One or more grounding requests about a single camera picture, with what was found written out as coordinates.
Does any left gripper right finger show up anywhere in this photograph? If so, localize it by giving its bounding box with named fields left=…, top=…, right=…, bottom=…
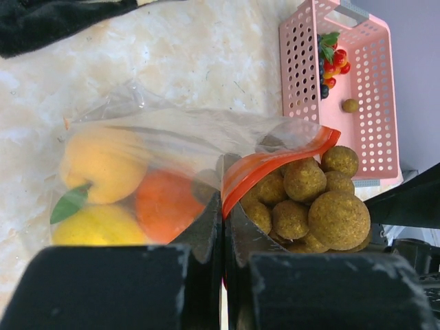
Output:
left=222, top=154, right=440, bottom=330

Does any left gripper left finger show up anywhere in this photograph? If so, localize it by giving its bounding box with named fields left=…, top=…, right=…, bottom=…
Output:
left=1, top=194, right=222, bottom=329

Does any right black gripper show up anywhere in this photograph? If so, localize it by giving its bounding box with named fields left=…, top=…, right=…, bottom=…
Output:
left=364, top=161, right=440, bottom=310

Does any yellow lemon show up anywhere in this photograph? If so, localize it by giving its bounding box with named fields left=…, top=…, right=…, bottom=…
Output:
left=52, top=204, right=149, bottom=246

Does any orange persimmon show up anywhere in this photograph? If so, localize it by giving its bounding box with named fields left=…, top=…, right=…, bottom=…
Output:
left=135, top=170, right=205, bottom=244

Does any brown longan bunch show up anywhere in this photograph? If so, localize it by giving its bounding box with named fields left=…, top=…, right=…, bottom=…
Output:
left=240, top=146, right=372, bottom=253

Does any clear zip top bag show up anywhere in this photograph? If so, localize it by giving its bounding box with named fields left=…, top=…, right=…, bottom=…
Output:
left=49, top=82, right=340, bottom=245

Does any orange peach fruit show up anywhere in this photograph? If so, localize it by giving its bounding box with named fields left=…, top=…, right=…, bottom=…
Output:
left=60, top=126, right=151, bottom=204

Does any loose brown longan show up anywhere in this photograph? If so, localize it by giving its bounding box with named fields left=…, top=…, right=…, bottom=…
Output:
left=342, top=98, right=359, bottom=113

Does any black grape bunch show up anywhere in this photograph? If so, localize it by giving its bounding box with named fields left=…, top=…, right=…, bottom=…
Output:
left=317, top=34, right=329, bottom=100

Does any pink plastic basket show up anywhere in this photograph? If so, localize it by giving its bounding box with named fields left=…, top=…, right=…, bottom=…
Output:
left=279, top=1, right=402, bottom=187

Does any red cherry bunch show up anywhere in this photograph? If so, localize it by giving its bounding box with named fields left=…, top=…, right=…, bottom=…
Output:
left=320, top=32, right=351, bottom=90

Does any black floral pillow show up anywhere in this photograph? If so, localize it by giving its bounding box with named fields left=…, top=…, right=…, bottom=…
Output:
left=1, top=0, right=152, bottom=59

